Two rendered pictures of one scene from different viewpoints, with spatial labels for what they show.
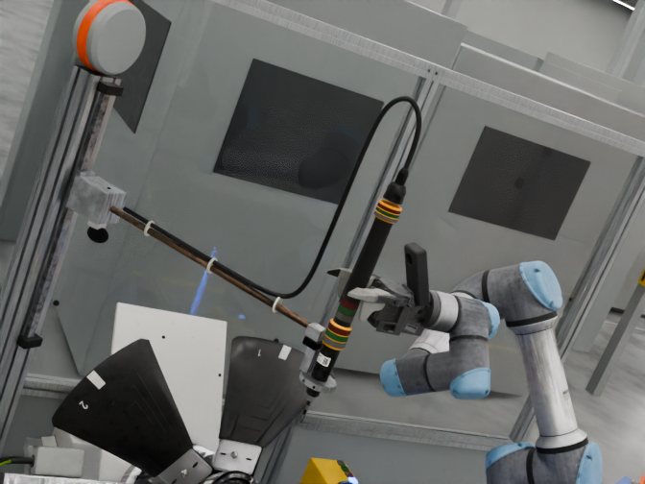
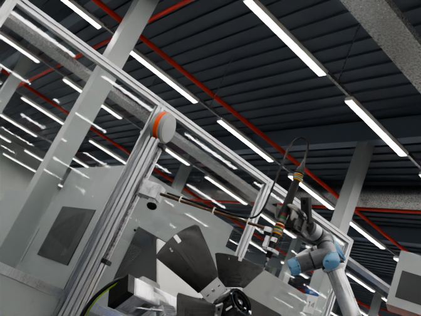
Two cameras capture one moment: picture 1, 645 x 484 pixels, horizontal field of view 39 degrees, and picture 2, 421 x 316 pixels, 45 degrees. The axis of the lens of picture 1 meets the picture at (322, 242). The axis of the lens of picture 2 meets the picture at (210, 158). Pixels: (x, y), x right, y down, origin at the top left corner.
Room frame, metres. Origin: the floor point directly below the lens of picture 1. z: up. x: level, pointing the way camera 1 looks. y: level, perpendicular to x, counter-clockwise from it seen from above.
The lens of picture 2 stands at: (-0.45, 0.34, 1.02)
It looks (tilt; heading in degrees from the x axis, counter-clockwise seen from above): 19 degrees up; 359
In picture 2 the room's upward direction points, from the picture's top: 24 degrees clockwise
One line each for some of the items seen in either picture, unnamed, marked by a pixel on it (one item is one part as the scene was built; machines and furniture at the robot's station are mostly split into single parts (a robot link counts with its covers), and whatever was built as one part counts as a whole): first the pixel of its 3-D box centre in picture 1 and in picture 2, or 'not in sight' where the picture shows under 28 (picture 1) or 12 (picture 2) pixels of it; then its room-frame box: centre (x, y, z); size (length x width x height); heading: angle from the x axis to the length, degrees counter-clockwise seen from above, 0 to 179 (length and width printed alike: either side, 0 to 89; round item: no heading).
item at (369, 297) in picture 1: (366, 305); (292, 213); (1.57, -0.11, 1.65); 0.09 x 0.03 x 0.06; 141
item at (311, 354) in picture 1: (322, 357); (271, 241); (1.60, -0.08, 1.51); 0.09 x 0.07 x 0.10; 65
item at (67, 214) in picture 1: (67, 219); (135, 202); (1.88, 0.53, 1.48); 0.05 x 0.03 x 0.62; 155
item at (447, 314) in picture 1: (435, 309); (311, 231); (1.70, -0.25, 1.65); 0.08 x 0.05 x 0.08; 30
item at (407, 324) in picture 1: (400, 306); (300, 224); (1.65, -0.18, 1.64); 0.12 x 0.08 x 0.09; 120
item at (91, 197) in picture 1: (94, 198); (151, 190); (1.86, 0.48, 1.55); 0.10 x 0.07 x 0.08; 65
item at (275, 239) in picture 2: (357, 285); (286, 207); (1.60, -0.09, 1.67); 0.04 x 0.04 x 0.46
